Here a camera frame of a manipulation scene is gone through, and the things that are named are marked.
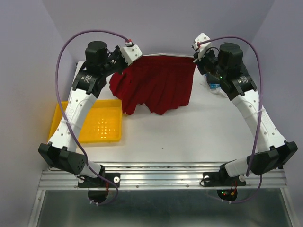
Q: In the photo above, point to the aluminium mounting rail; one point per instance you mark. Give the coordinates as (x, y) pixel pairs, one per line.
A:
(139, 176)

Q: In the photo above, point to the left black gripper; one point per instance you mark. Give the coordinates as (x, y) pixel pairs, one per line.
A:
(117, 51)

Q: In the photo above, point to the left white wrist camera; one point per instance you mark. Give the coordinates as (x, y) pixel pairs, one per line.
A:
(131, 54)

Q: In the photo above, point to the white paper sheet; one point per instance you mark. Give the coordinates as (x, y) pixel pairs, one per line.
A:
(218, 91)

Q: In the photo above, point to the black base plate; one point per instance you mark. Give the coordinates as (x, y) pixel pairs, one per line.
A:
(228, 186)
(98, 189)

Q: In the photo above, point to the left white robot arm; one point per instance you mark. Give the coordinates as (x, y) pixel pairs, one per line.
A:
(60, 150)

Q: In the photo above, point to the yellow plastic tray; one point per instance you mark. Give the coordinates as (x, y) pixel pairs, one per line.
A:
(103, 122)

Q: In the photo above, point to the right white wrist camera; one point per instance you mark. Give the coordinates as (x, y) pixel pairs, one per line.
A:
(201, 44)

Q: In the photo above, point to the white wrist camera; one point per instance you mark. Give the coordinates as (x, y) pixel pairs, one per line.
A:
(131, 54)
(201, 44)

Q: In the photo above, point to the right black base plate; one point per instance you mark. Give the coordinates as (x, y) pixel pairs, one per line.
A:
(228, 186)

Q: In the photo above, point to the blue floral skirt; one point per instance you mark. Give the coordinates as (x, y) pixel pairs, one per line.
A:
(212, 81)

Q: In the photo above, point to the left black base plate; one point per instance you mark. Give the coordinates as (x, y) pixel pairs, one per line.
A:
(98, 189)

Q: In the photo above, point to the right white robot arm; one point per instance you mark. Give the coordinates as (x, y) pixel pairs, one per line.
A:
(272, 150)

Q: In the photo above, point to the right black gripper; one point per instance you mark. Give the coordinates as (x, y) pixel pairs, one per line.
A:
(201, 62)

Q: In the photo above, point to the red skirt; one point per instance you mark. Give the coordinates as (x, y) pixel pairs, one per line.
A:
(161, 83)

